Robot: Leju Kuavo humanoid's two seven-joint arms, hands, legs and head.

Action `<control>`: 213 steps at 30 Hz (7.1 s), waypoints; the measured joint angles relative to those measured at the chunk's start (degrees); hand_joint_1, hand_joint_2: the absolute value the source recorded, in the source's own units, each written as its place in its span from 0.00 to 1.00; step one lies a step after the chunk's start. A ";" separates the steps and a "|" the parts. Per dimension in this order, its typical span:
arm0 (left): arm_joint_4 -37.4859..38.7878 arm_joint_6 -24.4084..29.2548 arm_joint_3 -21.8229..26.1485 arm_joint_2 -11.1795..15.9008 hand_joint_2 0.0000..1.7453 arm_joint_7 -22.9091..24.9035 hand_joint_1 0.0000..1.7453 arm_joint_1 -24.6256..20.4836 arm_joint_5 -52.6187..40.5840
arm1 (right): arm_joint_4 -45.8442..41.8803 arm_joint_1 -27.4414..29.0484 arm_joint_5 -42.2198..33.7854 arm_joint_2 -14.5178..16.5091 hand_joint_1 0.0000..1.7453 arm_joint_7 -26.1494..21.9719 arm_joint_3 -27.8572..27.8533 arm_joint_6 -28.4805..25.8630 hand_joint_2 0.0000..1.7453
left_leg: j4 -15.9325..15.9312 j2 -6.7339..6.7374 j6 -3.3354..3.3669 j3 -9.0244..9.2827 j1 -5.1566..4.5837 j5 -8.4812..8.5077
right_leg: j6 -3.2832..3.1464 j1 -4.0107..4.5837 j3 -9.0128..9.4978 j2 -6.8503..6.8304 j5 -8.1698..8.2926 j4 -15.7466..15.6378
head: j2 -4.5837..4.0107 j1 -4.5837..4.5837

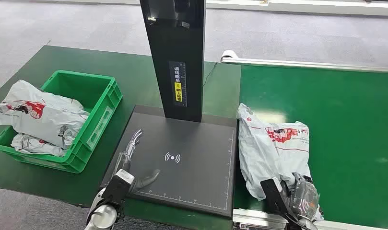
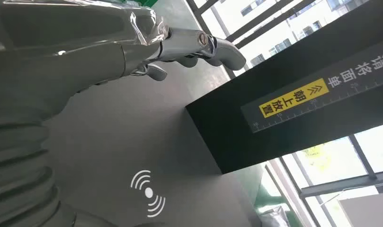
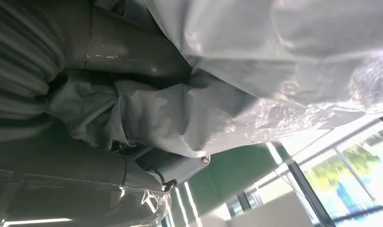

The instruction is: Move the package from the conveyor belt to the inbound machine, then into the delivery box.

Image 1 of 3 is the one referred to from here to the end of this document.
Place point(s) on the grey mailer bag red print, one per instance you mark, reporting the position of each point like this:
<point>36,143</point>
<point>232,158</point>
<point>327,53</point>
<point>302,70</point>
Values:
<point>263,149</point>

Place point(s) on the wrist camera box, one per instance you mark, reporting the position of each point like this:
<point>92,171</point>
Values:
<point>116,190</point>
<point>273,196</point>

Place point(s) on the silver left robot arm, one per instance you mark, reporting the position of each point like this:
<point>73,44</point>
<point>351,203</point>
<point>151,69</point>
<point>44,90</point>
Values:
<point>101,219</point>

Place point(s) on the large grey printed mailer bag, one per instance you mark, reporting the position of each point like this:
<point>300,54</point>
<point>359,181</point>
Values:
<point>41,120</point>

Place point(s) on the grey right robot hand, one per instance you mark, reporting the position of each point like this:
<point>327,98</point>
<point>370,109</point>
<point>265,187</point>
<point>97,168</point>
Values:
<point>303,198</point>

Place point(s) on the black inbound scanning machine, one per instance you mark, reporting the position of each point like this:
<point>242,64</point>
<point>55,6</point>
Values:
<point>187,177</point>

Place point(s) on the small crumpled grey mailer bag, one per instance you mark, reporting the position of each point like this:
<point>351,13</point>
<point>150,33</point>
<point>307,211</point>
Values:
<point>31,144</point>

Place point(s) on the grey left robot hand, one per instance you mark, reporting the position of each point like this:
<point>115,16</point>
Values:
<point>127,158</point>

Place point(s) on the green plastic crate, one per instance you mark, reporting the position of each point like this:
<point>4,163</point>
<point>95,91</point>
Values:
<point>79,89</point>

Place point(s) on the short silver conveyor rail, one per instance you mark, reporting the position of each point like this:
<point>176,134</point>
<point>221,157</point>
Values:
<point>254,219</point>

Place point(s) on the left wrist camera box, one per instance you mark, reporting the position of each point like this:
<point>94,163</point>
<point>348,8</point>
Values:
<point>116,190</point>

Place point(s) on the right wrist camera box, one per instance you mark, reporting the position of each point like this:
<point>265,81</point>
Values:
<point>273,196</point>

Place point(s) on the green conveyor belt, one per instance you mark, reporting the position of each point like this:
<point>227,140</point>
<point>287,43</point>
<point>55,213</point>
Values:
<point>349,143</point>

